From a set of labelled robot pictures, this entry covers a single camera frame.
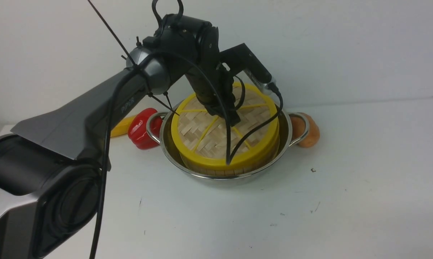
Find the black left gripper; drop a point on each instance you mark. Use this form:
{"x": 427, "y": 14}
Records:
{"x": 210, "y": 80}

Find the red bell pepper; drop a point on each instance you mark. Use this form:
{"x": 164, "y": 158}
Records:
{"x": 137, "y": 130}

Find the orange brown potato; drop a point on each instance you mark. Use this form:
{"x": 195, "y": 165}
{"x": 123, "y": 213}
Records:
{"x": 298, "y": 127}

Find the yellow banana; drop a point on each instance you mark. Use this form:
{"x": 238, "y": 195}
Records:
{"x": 122, "y": 127}

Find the yellow bamboo steamer lid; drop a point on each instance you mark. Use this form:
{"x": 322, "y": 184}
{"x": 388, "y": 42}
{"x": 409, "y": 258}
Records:
{"x": 195, "y": 131}

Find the yellow bamboo steamer basket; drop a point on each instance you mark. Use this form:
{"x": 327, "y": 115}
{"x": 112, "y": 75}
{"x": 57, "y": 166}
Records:
{"x": 245, "y": 161}

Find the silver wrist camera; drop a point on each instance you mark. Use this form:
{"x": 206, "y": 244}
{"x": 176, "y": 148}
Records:
{"x": 241, "y": 59}

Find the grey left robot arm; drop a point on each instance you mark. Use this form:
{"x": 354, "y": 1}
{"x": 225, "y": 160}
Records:
{"x": 53, "y": 167}

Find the stainless steel pot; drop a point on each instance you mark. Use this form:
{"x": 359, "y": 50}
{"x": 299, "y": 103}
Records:
{"x": 164, "y": 139}

